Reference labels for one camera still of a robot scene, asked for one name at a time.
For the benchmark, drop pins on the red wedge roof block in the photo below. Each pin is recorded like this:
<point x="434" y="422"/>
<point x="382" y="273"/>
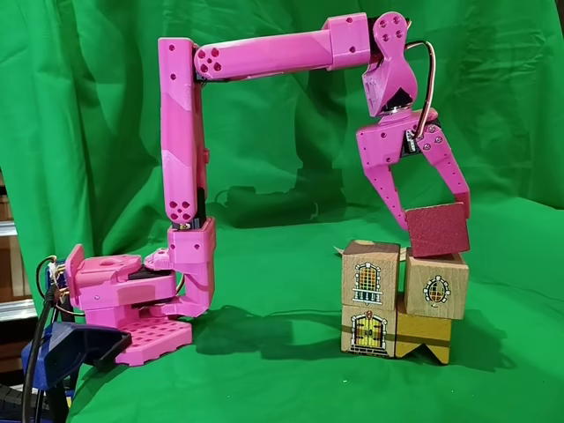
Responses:
<point x="436" y="231"/>

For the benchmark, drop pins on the wooden cube balcony window print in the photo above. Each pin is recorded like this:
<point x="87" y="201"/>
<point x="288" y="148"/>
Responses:
<point x="370" y="277"/>

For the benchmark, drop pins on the wooden cube round window print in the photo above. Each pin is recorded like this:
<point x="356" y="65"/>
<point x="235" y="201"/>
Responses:
<point x="436" y="291"/>

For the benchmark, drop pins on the wooden cube door print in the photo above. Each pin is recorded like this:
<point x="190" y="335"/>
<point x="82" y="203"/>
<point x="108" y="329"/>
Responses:
<point x="368" y="330"/>

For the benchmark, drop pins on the yellow notched wooden block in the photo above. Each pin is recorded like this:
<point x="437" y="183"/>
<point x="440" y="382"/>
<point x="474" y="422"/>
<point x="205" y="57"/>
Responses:
<point x="423" y="332"/>

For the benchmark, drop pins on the green cloth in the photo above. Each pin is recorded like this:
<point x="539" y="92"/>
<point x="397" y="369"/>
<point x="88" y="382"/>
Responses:
<point x="264" y="388"/>

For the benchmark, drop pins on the blue and black clamp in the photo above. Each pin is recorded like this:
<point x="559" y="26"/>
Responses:
<point x="75" y="348"/>

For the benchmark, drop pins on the aluminium ladder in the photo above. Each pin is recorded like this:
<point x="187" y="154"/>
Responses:
<point x="6" y="229"/>

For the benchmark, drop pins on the brown wooden furniture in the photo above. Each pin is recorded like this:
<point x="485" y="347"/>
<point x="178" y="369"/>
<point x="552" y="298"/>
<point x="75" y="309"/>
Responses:
<point x="9" y="269"/>

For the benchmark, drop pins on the black rubber tyre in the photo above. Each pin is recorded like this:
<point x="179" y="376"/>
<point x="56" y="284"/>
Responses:
<point x="9" y="396"/>

